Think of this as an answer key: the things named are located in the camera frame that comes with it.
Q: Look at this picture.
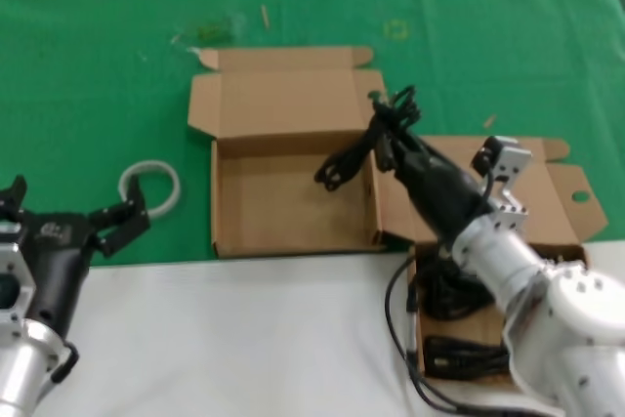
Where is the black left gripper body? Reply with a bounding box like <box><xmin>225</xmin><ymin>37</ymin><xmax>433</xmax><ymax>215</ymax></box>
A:
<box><xmin>14</xmin><ymin>210</ymin><xmax>98</xmax><ymax>341</ymax></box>

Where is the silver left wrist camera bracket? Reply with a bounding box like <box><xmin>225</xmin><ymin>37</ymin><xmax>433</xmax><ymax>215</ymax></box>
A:
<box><xmin>0</xmin><ymin>224</ymin><xmax>38</xmax><ymax>335</ymax></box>

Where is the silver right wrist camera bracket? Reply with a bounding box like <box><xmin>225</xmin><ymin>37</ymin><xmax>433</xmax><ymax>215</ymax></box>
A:
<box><xmin>469</xmin><ymin>136</ymin><xmax>533</xmax><ymax>232</ymax></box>

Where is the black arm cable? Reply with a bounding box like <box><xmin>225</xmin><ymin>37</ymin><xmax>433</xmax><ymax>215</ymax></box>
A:
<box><xmin>385</xmin><ymin>253</ymin><xmax>494</xmax><ymax>417</ymax></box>
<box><xmin>48</xmin><ymin>342</ymin><xmax>80</xmax><ymax>387</ymax></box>

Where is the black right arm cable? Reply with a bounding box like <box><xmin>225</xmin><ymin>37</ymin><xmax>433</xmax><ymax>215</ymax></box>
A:
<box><xmin>385</xmin><ymin>253</ymin><xmax>494</xmax><ymax>417</ymax></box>

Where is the clear tape roll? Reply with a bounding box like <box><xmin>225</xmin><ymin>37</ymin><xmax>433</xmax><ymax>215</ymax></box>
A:
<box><xmin>118</xmin><ymin>158</ymin><xmax>183</xmax><ymax>219</ymax></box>

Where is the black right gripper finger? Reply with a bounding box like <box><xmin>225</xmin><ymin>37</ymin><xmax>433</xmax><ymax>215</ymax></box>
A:
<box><xmin>404</xmin><ymin>130</ymin><xmax>434</xmax><ymax>150</ymax></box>
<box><xmin>375</xmin><ymin>140</ymin><xmax>407</xmax><ymax>172</ymax></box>

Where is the open cardboard box with dot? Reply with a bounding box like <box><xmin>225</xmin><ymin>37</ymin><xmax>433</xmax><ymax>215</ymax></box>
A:
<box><xmin>187</xmin><ymin>45</ymin><xmax>394</xmax><ymax>260</ymax></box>

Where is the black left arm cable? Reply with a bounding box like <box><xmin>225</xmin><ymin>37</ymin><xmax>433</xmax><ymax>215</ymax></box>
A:
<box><xmin>48</xmin><ymin>342</ymin><xmax>80</xmax><ymax>387</ymax></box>

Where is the clear plastic wrapper scrap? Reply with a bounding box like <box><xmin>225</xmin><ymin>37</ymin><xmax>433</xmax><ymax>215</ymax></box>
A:
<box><xmin>170</xmin><ymin>11</ymin><xmax>248</xmax><ymax>47</ymax></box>

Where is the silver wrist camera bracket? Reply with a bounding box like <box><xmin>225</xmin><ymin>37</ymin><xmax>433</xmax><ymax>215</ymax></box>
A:
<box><xmin>0</xmin><ymin>224</ymin><xmax>38</xmax><ymax>335</ymax></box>
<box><xmin>469</xmin><ymin>136</ymin><xmax>533</xmax><ymax>232</ymax></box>

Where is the green cloth mat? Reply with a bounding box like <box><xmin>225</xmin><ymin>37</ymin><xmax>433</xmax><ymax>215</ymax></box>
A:
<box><xmin>0</xmin><ymin>0</ymin><xmax>625</xmax><ymax>270</ymax></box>

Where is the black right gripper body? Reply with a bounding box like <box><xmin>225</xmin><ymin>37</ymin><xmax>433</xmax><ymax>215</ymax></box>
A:
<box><xmin>395</xmin><ymin>142</ymin><xmax>492</xmax><ymax>243</ymax></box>

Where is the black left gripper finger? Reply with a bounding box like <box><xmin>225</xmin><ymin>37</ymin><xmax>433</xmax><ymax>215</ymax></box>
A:
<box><xmin>87</xmin><ymin>175</ymin><xmax>151</xmax><ymax>260</ymax></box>
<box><xmin>0</xmin><ymin>174</ymin><xmax>28</xmax><ymax>224</ymax></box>

